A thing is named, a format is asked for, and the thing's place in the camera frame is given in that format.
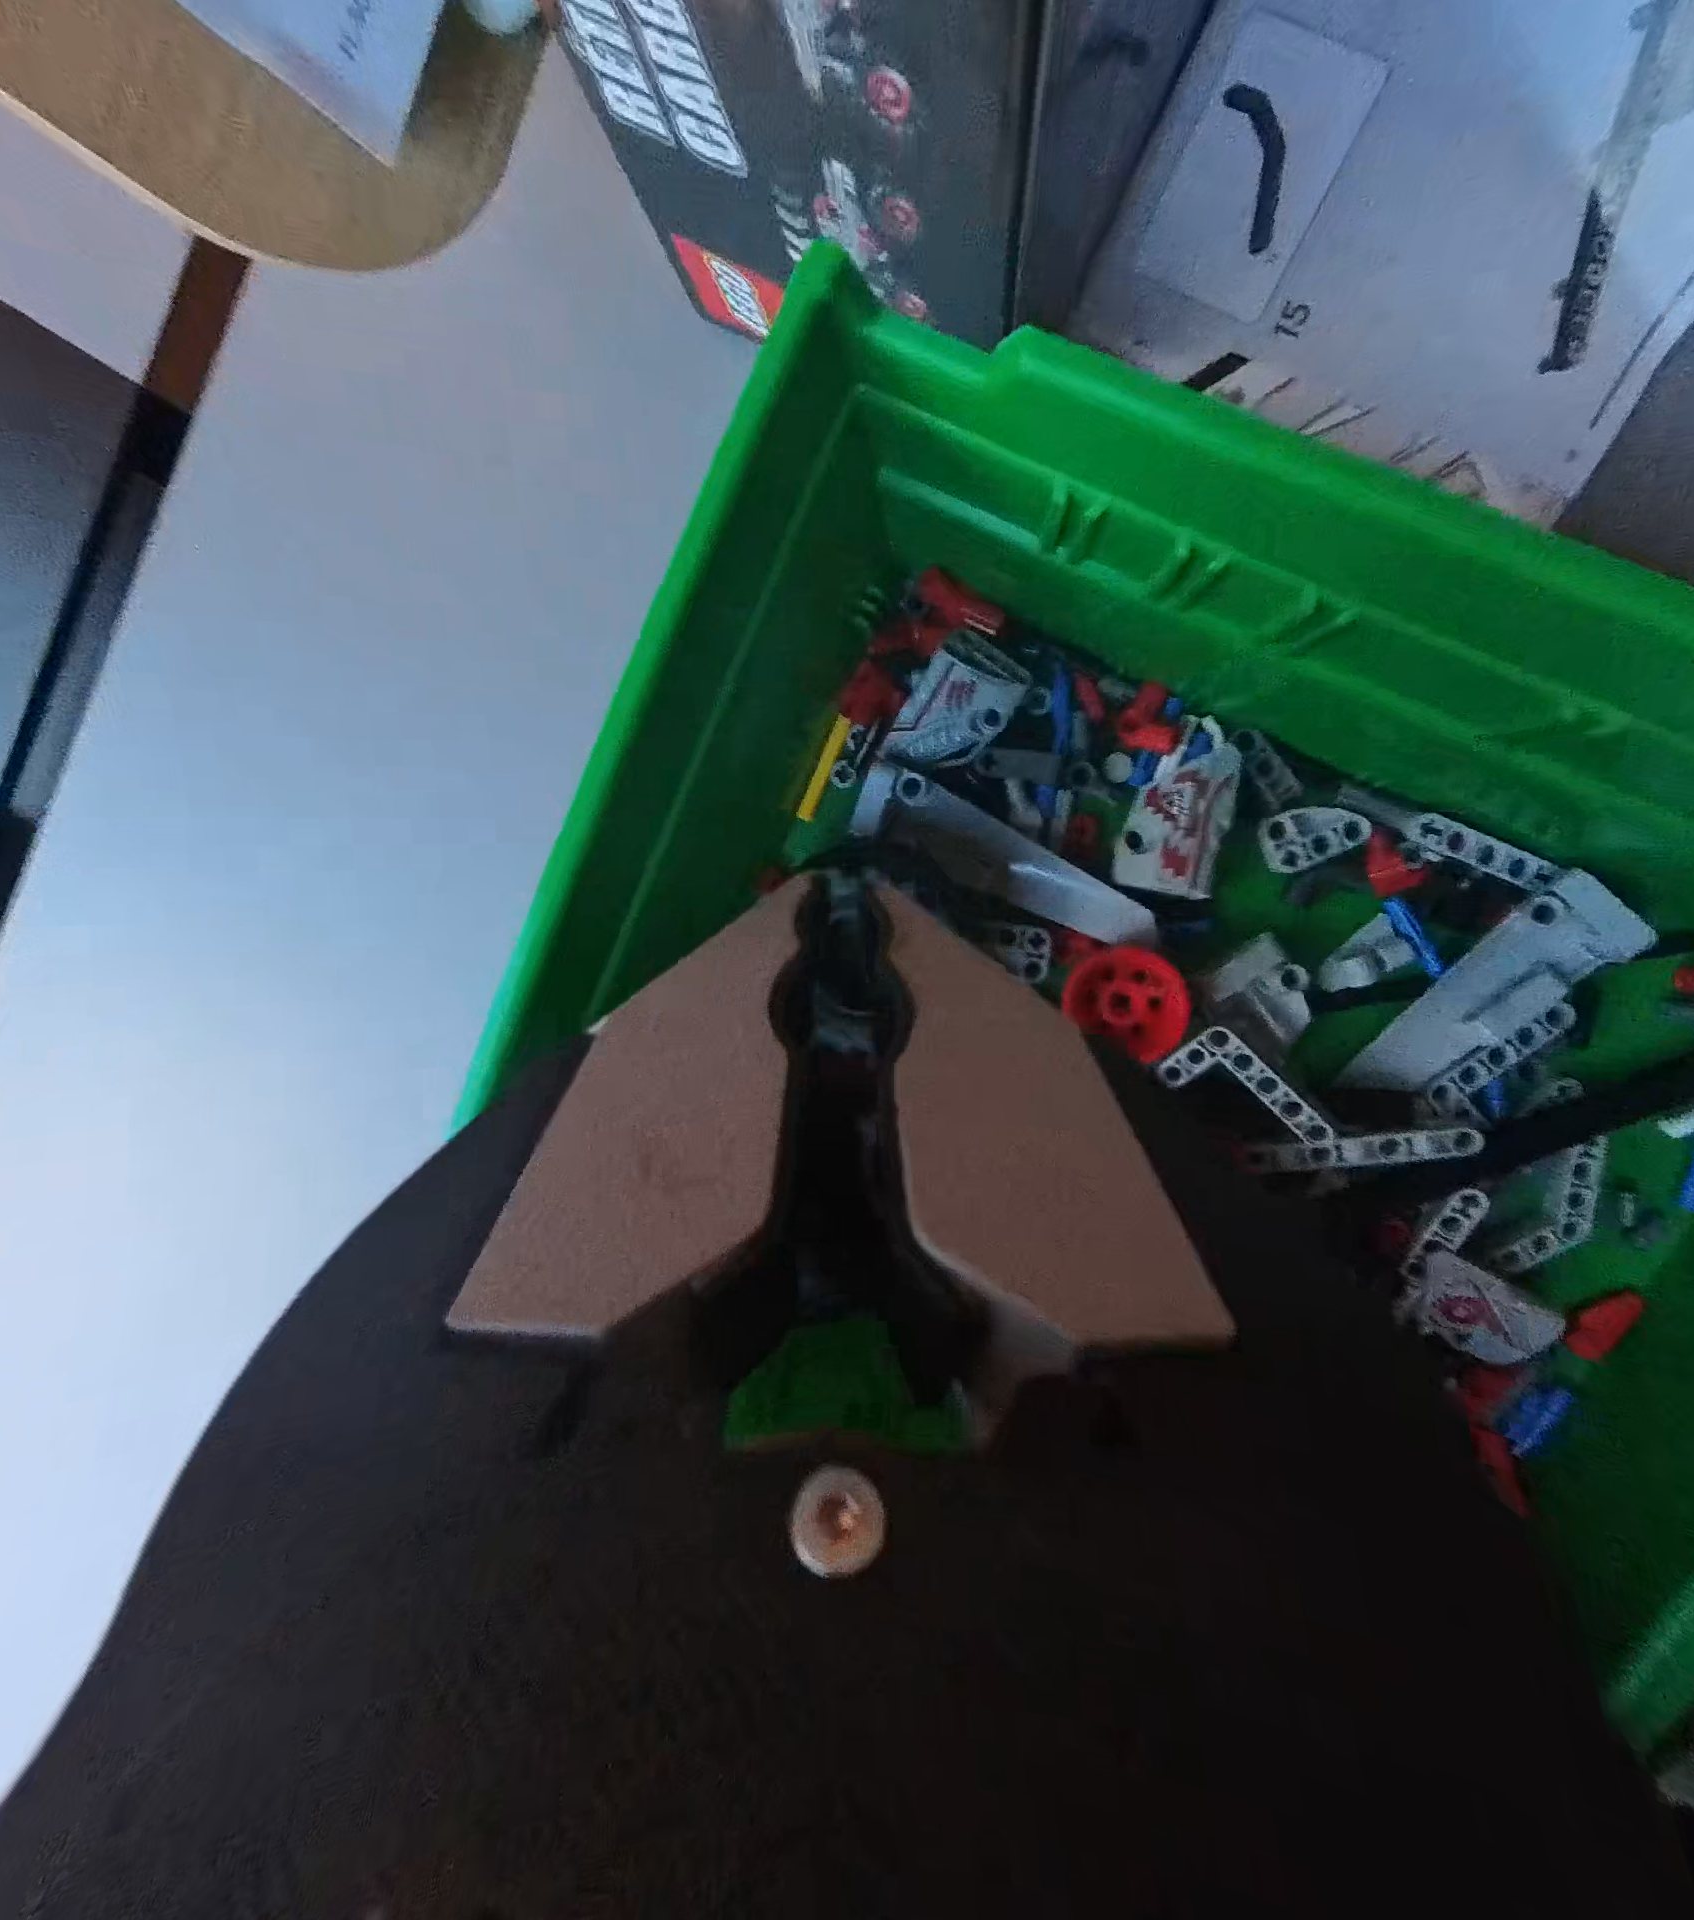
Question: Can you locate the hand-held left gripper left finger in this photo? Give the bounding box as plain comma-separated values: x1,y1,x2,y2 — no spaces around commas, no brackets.
443,874,842,1352

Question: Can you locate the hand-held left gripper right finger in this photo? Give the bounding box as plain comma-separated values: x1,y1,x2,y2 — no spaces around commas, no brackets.
842,877,1235,1412

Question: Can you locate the green plastic bin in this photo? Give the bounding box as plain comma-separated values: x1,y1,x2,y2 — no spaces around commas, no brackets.
448,241,1694,1758

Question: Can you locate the pile of lego pieces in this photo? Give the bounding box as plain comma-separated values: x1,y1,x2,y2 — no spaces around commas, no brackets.
786,571,1694,1519

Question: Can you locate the red lego wheel hub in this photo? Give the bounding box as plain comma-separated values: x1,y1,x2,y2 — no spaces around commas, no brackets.
1060,948,1193,1065

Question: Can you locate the black lego set box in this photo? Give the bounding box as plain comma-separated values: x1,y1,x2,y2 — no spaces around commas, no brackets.
553,0,1043,348

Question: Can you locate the lego instruction booklet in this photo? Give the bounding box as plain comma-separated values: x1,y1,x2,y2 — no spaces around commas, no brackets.
1025,0,1694,529

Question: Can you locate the light wooden table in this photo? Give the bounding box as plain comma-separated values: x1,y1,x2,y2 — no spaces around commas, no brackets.
0,0,549,276

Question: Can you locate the white paper sheet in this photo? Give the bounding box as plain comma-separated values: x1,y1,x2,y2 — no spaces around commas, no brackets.
171,0,451,169

